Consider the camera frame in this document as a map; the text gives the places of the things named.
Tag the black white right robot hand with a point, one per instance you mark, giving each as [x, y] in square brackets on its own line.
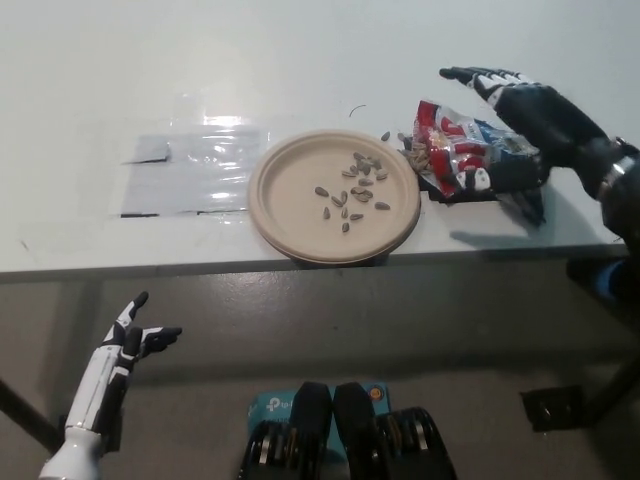
[555, 125]

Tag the clear plastic film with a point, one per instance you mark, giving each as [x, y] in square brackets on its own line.
[222, 120]

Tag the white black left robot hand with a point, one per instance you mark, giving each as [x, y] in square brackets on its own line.
[112, 355]

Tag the clear plastic sheet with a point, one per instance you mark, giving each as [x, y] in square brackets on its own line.
[155, 192]

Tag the beige paper plate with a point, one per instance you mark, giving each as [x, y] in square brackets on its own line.
[290, 200]

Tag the robot left black torso block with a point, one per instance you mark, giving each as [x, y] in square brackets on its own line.
[307, 430]

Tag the sunflower seeds heap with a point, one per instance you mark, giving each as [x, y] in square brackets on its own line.
[360, 195]

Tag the red blue sunflower seed bag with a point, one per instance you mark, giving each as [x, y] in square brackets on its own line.
[450, 135]

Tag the black blue cylindrical device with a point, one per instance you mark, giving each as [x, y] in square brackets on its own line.
[582, 275]

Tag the teal tp-link box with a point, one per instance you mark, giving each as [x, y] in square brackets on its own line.
[267, 406]

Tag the black table leg with foot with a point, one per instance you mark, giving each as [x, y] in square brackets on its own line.
[550, 407]
[20, 407]

